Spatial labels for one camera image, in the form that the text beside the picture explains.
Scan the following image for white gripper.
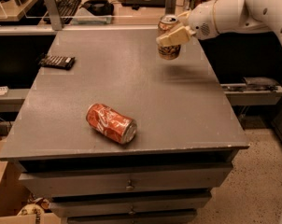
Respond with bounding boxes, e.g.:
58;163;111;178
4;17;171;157
156;0;219;47

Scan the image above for orange soda can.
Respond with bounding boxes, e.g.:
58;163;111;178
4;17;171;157
158;14;181;60

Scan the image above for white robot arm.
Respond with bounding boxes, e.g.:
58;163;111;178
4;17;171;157
156;0;282;47

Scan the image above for red coke can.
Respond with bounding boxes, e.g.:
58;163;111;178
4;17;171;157
86;104;137;145

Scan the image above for black laptop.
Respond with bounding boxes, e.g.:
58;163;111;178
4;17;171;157
121;0;165;7

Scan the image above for black headphones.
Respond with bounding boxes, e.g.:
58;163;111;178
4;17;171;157
81;0;114;16

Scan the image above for black keyboard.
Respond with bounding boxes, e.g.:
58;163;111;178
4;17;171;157
49;0;82;24

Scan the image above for dark snack bar packet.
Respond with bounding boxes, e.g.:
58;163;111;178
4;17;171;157
39;55;75;70

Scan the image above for bottom grey drawer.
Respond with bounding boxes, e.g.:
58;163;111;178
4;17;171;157
67;209;197;224

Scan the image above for grey drawer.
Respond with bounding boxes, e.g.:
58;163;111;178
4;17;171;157
49;190;211;217
20;162;233;197
67;209;197;224

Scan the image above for top grey drawer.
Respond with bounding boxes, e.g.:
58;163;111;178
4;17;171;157
20;162;233;197

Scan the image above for middle grey drawer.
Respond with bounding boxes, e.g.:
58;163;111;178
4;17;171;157
49;190;211;217

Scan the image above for cardboard box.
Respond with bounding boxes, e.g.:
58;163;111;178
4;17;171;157
0;141;62;224

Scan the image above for right metal bracket post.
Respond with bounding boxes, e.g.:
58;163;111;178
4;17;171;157
165;0;176;14

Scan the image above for metal bracket post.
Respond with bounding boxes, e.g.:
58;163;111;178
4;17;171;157
44;0;63;31
165;0;176;14

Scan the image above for left metal bracket post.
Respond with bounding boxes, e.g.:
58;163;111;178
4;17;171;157
44;0;63;31

